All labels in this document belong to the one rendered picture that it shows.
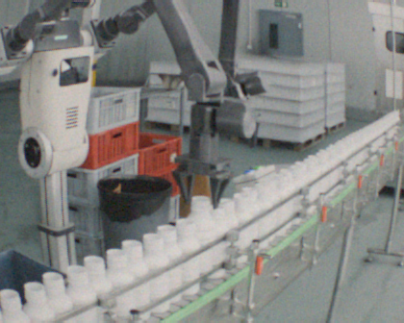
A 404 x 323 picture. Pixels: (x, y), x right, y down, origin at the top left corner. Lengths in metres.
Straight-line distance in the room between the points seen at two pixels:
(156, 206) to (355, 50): 8.70
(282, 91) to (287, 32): 4.29
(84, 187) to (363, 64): 8.56
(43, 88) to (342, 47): 10.35
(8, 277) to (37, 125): 0.48
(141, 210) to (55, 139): 1.74
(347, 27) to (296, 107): 4.20
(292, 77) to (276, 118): 0.62
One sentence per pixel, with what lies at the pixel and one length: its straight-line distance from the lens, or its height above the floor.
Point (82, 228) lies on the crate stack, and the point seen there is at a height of 0.27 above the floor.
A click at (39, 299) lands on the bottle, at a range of 0.89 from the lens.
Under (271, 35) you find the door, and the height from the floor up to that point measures 1.51.
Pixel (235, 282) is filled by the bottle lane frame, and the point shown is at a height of 0.99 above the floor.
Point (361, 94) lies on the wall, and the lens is 11.72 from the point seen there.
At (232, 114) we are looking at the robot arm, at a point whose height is 1.38.
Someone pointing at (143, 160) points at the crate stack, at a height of 0.59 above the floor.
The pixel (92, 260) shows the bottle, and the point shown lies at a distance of 1.04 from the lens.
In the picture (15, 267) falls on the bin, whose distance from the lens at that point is 1.66.
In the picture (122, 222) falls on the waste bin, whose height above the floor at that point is 0.47.
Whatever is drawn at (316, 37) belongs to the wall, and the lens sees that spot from 11.96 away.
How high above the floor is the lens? 1.55
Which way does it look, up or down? 13 degrees down
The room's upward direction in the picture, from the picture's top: 2 degrees clockwise
